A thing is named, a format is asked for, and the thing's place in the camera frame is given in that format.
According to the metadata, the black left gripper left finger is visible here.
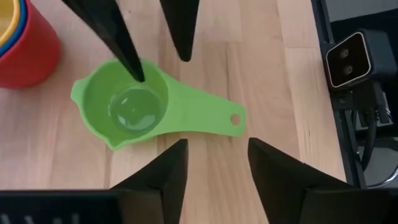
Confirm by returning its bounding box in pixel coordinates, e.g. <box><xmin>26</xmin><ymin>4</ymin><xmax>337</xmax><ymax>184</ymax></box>
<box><xmin>110</xmin><ymin>138</ymin><xmax>190</xmax><ymax>224</ymax></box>

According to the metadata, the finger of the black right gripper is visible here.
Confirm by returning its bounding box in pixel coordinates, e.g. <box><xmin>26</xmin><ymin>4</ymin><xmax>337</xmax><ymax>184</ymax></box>
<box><xmin>159</xmin><ymin>0</ymin><xmax>200</xmax><ymax>62</ymax></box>
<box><xmin>61</xmin><ymin>0</ymin><xmax>146</xmax><ymax>83</ymax></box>

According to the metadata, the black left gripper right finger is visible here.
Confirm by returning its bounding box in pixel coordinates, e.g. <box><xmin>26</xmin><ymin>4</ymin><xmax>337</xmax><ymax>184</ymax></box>
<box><xmin>248</xmin><ymin>137</ymin><xmax>352</xmax><ymax>224</ymax></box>

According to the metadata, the large red measuring cup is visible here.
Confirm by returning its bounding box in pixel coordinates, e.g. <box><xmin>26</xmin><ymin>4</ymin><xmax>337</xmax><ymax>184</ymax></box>
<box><xmin>0</xmin><ymin>0</ymin><xmax>62</xmax><ymax>89</ymax></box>

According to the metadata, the green plastic measuring cup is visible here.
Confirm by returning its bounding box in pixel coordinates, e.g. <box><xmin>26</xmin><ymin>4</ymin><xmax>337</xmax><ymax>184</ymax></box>
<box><xmin>70</xmin><ymin>58</ymin><xmax>248</xmax><ymax>151</ymax></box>

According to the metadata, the blue plastic measuring cup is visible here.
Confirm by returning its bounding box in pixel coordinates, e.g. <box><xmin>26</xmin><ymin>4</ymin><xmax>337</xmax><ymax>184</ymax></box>
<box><xmin>0</xmin><ymin>0</ymin><xmax>29</xmax><ymax>58</ymax></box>

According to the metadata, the yellow plastic measuring cup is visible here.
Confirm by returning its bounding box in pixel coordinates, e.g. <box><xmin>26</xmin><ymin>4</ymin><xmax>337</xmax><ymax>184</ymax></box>
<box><xmin>0</xmin><ymin>0</ymin><xmax>21</xmax><ymax>48</ymax></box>

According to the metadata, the chrome chair leg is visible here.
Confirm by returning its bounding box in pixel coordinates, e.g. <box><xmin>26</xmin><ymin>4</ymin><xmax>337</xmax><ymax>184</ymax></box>
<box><xmin>366</xmin><ymin>164</ymin><xmax>398</xmax><ymax>190</ymax></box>

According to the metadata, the black camera cable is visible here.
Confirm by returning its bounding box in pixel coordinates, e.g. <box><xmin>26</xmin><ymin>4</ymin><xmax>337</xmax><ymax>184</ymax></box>
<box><xmin>359</xmin><ymin>82</ymin><xmax>393</xmax><ymax>170</ymax></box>

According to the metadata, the black table-level camera box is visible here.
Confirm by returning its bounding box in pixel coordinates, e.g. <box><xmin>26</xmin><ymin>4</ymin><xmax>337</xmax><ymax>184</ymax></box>
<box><xmin>325</xmin><ymin>27</ymin><xmax>398</xmax><ymax>91</ymax></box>

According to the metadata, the black camera on stand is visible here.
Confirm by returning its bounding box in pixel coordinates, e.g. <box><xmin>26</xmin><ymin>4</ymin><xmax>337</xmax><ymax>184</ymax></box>
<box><xmin>310</xmin><ymin>0</ymin><xmax>368</xmax><ymax>190</ymax></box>

